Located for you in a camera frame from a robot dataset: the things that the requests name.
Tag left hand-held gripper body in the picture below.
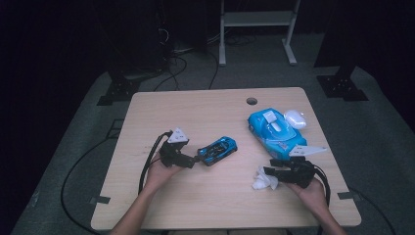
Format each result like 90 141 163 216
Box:
159 127 197 169

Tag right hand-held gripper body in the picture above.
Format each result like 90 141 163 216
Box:
277 145 327 190

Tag white wet wipe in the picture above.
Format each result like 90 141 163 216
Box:
252 165 280 191

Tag blue toy car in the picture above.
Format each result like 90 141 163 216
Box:
197 136 239 166

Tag blue wet wipes pack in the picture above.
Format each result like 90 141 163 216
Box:
248 107 308 161

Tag person's left hand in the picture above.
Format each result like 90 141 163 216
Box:
144 154 183 196

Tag person's right hand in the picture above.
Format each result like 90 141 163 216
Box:
287 177 328 215

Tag white oval plastic lid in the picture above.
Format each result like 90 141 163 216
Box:
283 110 307 130

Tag black tape strip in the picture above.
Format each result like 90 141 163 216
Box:
90 195 112 206
337 191 361 201

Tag black stand base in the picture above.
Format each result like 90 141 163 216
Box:
316 67 370 102
97 76 141 106

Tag left hand-held gripper black cable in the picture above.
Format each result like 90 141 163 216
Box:
138 130 172 195

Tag hand-held gripper black cable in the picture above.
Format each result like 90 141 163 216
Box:
312 164 332 235
138 130 172 195

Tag right hand-held gripper black cable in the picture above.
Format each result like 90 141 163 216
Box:
312 164 332 235

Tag black floor cable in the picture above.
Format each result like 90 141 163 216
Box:
207 50 220 91
60 136 115 235
348 187 397 235
153 55 189 92

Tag white metal stand frame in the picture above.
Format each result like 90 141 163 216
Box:
218 0 301 67

